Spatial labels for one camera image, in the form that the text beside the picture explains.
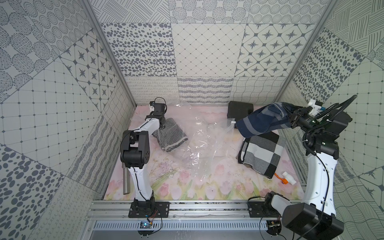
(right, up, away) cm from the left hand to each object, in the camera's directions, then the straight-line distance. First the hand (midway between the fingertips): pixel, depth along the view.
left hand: (157, 116), depth 100 cm
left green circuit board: (+2, -53, -28) cm, 60 cm away
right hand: (+64, +5, -35) cm, 73 cm away
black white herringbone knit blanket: (+10, -13, -1) cm, 16 cm away
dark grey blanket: (+65, 0, -29) cm, 72 cm away
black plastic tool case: (+59, +5, +12) cm, 60 cm away
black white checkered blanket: (+68, -22, -9) cm, 72 cm away
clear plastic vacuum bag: (+33, -15, -4) cm, 37 cm away
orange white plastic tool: (+77, -35, -17) cm, 87 cm away
